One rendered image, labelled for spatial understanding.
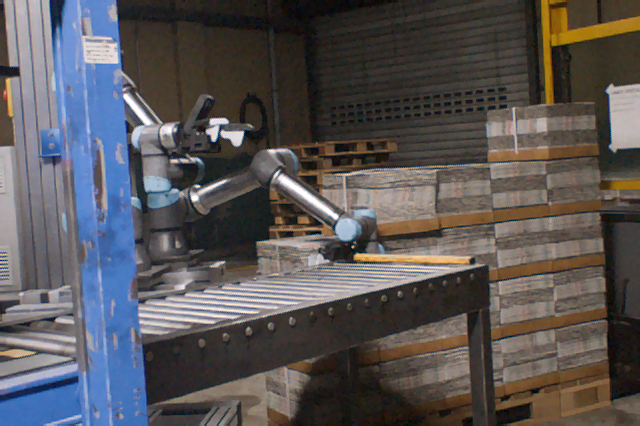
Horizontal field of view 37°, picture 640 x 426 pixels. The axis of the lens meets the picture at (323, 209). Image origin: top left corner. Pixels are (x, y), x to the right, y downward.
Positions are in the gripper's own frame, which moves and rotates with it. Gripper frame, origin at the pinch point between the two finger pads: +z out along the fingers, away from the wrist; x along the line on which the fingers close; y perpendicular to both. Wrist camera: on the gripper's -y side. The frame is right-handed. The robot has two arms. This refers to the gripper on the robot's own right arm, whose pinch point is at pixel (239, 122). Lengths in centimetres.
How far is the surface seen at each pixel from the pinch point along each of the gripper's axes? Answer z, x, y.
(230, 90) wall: -561, -740, -183
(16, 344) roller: -6, 68, 55
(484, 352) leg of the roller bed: 50, -49, 62
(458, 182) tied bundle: 5, -135, 5
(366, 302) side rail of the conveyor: 40, 3, 47
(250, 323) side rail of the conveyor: 33, 39, 50
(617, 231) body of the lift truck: 36, -251, 20
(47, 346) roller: 5, 70, 54
